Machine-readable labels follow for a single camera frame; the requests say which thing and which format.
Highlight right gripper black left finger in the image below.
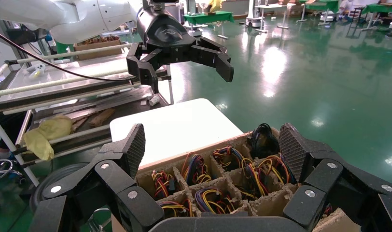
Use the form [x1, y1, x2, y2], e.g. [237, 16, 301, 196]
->
[28, 123, 165, 232]

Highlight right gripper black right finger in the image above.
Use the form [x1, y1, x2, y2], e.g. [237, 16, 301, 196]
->
[278, 123, 392, 232]

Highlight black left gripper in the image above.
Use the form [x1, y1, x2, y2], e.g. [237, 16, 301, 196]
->
[126, 7, 234, 94]

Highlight round white robot base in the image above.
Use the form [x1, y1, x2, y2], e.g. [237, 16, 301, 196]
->
[320, 10, 336, 23]

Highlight green cloth table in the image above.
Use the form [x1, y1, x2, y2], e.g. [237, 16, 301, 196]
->
[296, 0, 340, 23]
[183, 11, 235, 40]
[362, 3, 392, 31]

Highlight cardboard box with dividers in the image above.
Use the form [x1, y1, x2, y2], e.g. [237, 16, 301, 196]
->
[111, 127, 363, 232]

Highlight brown wood piece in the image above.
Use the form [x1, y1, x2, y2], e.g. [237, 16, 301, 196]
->
[88, 108, 116, 128]

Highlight person in yellow shirt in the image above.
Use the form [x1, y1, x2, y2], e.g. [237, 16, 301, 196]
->
[209, 0, 223, 14]

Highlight yellow cloth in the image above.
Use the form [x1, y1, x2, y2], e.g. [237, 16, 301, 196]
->
[22, 115, 73, 161]

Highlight open cardboard box brown contents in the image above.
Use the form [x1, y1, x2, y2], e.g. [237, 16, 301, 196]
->
[73, 34, 124, 61]

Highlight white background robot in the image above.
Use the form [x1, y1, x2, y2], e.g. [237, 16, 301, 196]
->
[245, 0, 265, 28]

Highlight smooth clear acrylic sheet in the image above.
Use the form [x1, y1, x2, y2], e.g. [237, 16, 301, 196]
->
[0, 56, 133, 103]

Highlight cart with white tube rails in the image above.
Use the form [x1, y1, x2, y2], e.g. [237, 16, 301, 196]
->
[0, 43, 174, 188]

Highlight white game controller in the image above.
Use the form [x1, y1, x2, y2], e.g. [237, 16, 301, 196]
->
[26, 63, 47, 79]

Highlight thin black cable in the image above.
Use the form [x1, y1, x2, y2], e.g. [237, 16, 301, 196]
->
[0, 28, 138, 83]

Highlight white metal frame table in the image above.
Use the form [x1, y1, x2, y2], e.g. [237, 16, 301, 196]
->
[254, 3, 290, 34]

